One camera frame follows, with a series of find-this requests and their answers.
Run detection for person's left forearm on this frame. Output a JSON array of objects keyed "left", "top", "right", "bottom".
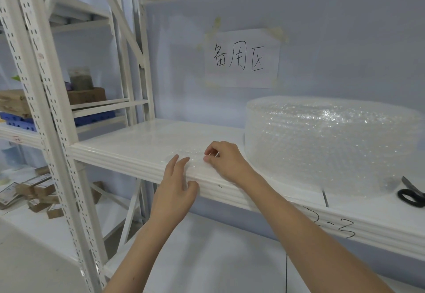
[{"left": 102, "top": 216, "right": 187, "bottom": 293}]

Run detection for person's right forearm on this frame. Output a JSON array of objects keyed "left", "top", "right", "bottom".
[{"left": 238, "top": 169, "right": 399, "bottom": 293}]

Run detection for person's right hand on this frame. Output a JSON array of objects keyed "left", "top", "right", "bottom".
[{"left": 203, "top": 141, "right": 256, "bottom": 187}]

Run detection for white handwritten paper sign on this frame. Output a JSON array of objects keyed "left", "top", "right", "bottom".
[{"left": 204, "top": 28, "right": 281, "bottom": 89}]

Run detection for brown cardboard box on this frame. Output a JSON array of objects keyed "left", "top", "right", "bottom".
[
  {"left": 0, "top": 89, "right": 33, "bottom": 119},
  {"left": 67, "top": 87, "right": 107, "bottom": 106}
]

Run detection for grey translucent container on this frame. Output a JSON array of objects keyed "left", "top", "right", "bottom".
[{"left": 68, "top": 67, "right": 94, "bottom": 91}]

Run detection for blue plastic crate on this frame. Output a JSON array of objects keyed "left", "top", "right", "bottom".
[{"left": 0, "top": 110, "right": 117, "bottom": 134}]

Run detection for person's left hand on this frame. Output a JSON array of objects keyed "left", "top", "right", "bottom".
[{"left": 151, "top": 155, "right": 200, "bottom": 223}]

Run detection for white metal shelving rack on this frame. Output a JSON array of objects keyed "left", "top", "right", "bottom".
[
  {"left": 0, "top": 0, "right": 155, "bottom": 247},
  {"left": 0, "top": 0, "right": 425, "bottom": 293}
]

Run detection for large clear bubble wrap roll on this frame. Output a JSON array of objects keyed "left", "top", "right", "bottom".
[{"left": 244, "top": 96, "right": 424, "bottom": 198}]

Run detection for pile of small brown boxes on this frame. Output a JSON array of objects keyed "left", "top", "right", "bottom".
[{"left": 0, "top": 166, "right": 104, "bottom": 220}]

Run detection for small clear bubble wrap sheet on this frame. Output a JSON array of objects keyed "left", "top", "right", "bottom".
[{"left": 162, "top": 146, "right": 218, "bottom": 180}]

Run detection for black scissors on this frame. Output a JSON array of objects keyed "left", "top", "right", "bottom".
[{"left": 397, "top": 176, "right": 425, "bottom": 208}]

